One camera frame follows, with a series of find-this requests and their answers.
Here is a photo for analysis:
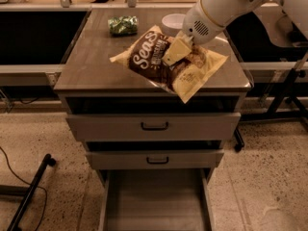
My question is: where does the black table frame leg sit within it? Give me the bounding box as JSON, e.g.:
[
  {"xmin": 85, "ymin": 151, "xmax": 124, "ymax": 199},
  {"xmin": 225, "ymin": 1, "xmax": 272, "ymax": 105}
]
[{"xmin": 265, "ymin": 51, "xmax": 308, "ymax": 119}]

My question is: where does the black caster leg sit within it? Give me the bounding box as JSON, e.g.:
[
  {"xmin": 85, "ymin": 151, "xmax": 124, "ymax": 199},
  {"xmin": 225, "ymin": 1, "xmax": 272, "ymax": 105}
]
[{"xmin": 234, "ymin": 128, "xmax": 244, "ymax": 152}]

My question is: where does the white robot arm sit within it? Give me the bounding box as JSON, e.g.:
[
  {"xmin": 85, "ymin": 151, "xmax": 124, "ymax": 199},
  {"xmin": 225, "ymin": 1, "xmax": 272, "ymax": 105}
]
[{"xmin": 163, "ymin": 0, "xmax": 308, "ymax": 65}]

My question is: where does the green snack bag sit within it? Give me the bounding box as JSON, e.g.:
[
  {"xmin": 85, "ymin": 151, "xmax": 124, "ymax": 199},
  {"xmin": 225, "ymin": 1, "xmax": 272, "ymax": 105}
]
[{"xmin": 108, "ymin": 15, "xmax": 138, "ymax": 36}]

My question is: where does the black floor stand leg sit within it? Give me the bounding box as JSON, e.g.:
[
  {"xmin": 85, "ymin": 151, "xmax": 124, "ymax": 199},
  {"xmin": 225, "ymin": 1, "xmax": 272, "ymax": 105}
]
[{"xmin": 0, "ymin": 154, "xmax": 56, "ymax": 231}]

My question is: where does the white bowl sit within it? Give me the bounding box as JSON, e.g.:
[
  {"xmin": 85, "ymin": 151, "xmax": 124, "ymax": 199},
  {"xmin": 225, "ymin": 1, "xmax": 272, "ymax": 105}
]
[{"xmin": 162, "ymin": 13, "xmax": 185, "ymax": 37}]

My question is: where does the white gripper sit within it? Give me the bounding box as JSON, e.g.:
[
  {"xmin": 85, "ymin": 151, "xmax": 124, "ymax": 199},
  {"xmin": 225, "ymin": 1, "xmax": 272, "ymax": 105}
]
[{"xmin": 163, "ymin": 0, "xmax": 226, "ymax": 65}]

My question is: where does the black floor cable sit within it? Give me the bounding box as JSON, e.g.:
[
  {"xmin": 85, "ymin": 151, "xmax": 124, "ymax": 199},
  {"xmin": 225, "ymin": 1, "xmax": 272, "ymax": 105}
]
[{"xmin": 0, "ymin": 146, "xmax": 48, "ymax": 231}]

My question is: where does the grey drawer cabinet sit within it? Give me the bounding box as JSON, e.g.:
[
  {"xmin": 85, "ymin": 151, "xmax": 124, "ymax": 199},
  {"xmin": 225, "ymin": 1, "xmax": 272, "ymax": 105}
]
[{"xmin": 55, "ymin": 9, "xmax": 251, "ymax": 175}]

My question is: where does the brown chip bag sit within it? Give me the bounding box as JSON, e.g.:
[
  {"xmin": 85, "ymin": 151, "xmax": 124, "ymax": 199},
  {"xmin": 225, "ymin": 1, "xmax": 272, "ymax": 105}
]
[{"xmin": 110, "ymin": 25, "xmax": 227, "ymax": 103}]

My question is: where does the bottom drawer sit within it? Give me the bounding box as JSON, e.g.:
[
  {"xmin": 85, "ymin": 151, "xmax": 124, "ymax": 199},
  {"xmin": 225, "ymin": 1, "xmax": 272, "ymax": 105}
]
[{"xmin": 98, "ymin": 169, "xmax": 216, "ymax": 231}]

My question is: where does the top drawer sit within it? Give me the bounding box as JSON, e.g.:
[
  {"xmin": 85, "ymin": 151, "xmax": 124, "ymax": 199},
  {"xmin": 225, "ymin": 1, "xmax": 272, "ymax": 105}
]
[{"xmin": 66, "ymin": 113, "xmax": 241, "ymax": 141}]

